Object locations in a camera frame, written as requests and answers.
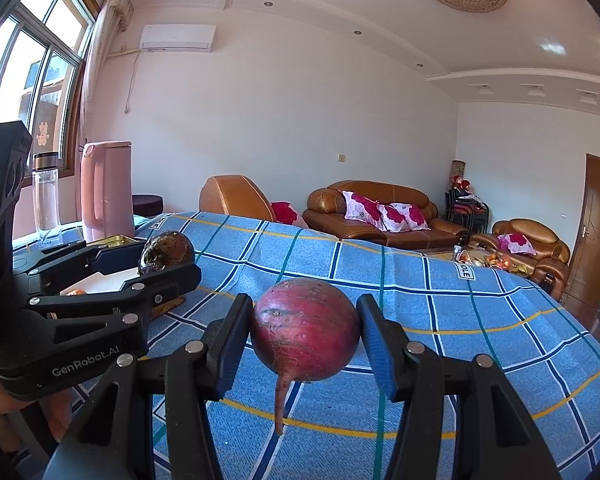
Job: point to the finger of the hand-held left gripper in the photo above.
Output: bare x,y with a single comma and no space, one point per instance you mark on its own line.
80,260
145,287

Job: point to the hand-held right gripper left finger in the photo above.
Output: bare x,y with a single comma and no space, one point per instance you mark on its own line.
235,342

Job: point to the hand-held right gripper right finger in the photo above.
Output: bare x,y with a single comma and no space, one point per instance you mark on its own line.
376,347

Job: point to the dark brown mangosteen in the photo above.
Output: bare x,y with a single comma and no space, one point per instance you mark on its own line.
167,255

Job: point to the purple-red radish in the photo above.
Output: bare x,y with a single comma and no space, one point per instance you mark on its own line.
305,330

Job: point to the person's left hand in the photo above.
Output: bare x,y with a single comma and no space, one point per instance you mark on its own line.
60,415

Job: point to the orange tangerine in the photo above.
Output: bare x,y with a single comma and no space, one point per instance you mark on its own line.
75,292

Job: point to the blue plaid blanket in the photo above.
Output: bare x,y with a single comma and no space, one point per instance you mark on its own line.
430,360

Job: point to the clear water bottle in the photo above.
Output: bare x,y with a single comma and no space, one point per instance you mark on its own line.
46,200

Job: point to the pink jug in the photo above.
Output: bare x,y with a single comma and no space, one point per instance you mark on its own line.
107,190

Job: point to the dark round stool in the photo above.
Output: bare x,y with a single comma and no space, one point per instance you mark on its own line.
147,203

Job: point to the brown leather three-seat sofa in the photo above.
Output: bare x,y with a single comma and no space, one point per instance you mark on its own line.
410,240

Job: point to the brown leather armchair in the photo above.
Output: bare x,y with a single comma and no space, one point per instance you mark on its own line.
235,197

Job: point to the white pillow with red flowers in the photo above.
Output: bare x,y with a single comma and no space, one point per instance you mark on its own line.
362,210
405,216
517,243

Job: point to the coffee table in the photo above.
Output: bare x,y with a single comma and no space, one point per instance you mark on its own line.
485,262

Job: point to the stack of dark chairs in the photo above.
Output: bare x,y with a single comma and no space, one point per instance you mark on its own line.
467,212

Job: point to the red cloth bundle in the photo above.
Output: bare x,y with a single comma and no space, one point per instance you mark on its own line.
462,183

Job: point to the tall patterned cylinder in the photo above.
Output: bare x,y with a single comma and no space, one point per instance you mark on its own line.
458,172

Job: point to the brown leather small sofa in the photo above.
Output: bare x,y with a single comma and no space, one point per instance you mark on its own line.
545,245

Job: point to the pale curtain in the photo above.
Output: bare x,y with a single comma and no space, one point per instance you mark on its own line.
105,60

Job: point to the window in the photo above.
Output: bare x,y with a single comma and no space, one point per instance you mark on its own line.
25,60

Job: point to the brown wooden door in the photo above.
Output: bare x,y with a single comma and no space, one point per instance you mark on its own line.
592,240

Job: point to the white air conditioner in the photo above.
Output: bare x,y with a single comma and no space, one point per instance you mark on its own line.
177,37

